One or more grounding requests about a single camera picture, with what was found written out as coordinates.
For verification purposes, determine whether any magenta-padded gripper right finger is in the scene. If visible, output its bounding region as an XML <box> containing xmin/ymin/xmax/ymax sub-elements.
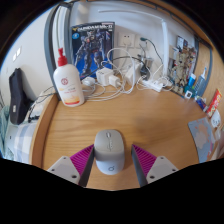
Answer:
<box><xmin>131</xmin><ymin>143</ymin><xmax>179</xmax><ymax>188</ymax></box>

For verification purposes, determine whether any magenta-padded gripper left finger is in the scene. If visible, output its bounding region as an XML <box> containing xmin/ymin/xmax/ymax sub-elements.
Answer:
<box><xmin>46</xmin><ymin>143</ymin><xmax>96</xmax><ymax>188</ymax></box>

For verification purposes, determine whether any grey and white computer mouse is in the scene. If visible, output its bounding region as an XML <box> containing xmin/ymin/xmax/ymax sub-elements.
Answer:
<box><xmin>93</xmin><ymin>129</ymin><xmax>126</xmax><ymax>176</ymax></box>

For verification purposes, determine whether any grey-blue printed mouse pad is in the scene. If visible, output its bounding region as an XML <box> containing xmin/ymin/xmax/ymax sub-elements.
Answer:
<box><xmin>187</xmin><ymin>117</ymin><xmax>216</xmax><ymax>164</ymax></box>

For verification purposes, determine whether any plaid bedding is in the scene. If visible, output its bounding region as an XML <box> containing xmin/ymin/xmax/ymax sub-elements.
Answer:
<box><xmin>0</xmin><ymin>106</ymin><xmax>38</xmax><ymax>164</ymax></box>

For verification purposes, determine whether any white red-pump lotion bottle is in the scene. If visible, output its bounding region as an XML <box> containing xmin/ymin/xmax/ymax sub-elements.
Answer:
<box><xmin>53</xmin><ymin>47</ymin><xmax>86</xmax><ymax>108</ymax></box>

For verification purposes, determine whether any white power strip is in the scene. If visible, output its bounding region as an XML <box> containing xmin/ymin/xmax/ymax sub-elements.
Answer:
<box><xmin>141</xmin><ymin>78</ymin><xmax>164</xmax><ymax>93</ymax></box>

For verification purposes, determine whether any small white clock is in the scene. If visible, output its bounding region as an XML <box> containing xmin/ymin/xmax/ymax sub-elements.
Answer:
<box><xmin>184</xmin><ymin>89</ymin><xmax>194</xmax><ymax>100</ymax></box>

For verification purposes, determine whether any blue snack packet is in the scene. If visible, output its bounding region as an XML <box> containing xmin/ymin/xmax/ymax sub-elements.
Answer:
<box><xmin>196</xmin><ymin>96</ymin><xmax>209</xmax><ymax>113</ymax></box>

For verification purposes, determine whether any white mug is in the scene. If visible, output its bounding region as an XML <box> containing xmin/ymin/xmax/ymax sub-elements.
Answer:
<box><xmin>210</xmin><ymin>109</ymin><xmax>223</xmax><ymax>129</ymax></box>

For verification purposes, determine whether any small round white charger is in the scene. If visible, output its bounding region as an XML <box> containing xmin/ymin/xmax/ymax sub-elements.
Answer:
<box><xmin>82</xmin><ymin>77</ymin><xmax>96</xmax><ymax>88</ymax></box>

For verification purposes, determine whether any black bag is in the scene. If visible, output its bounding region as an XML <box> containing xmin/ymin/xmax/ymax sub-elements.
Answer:
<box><xmin>8</xmin><ymin>68</ymin><xmax>33</xmax><ymax>126</ymax></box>

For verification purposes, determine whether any red yellow-lidded chip can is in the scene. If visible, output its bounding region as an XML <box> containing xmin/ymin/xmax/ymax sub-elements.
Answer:
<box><xmin>206</xmin><ymin>88</ymin><xmax>223</xmax><ymax>118</ymax></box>

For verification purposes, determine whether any small white charger block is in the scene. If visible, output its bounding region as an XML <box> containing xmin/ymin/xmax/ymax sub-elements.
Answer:
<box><xmin>108</xmin><ymin>74</ymin><xmax>122</xmax><ymax>88</ymax></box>

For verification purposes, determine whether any white blue-capped bottle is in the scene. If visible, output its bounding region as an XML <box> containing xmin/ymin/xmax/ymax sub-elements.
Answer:
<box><xmin>185</xmin><ymin>73</ymin><xmax>198</xmax><ymax>98</ymax></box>

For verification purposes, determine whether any white power adapter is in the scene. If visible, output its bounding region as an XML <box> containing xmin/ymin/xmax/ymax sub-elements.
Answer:
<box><xmin>124</xmin><ymin>63</ymin><xmax>142</xmax><ymax>86</ymax></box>

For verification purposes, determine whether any large white charger block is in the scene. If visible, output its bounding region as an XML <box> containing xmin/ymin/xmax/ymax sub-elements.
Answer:
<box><xmin>96</xmin><ymin>67</ymin><xmax>114</xmax><ymax>87</ymax></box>

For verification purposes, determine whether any tan wooden figurine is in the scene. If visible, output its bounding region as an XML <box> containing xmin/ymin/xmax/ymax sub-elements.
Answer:
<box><xmin>171</xmin><ymin>49</ymin><xmax>193</xmax><ymax>93</ymax></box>

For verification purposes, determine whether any robot model kit box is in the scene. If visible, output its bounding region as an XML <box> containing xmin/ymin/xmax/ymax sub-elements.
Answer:
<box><xmin>70</xmin><ymin>21</ymin><xmax>116</xmax><ymax>81</ymax></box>

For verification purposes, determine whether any colourful printed box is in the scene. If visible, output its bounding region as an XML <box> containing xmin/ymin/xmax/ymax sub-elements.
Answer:
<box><xmin>168</xmin><ymin>34</ymin><xmax>198</xmax><ymax>88</ymax></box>

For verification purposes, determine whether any white charging cable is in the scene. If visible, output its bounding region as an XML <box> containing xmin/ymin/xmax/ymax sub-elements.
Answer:
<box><xmin>82</xmin><ymin>47</ymin><xmax>145</xmax><ymax>102</ymax></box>

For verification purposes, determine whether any white wall socket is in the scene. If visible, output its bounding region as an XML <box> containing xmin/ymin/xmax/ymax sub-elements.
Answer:
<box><xmin>118</xmin><ymin>32</ymin><xmax>136</xmax><ymax>48</ymax></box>

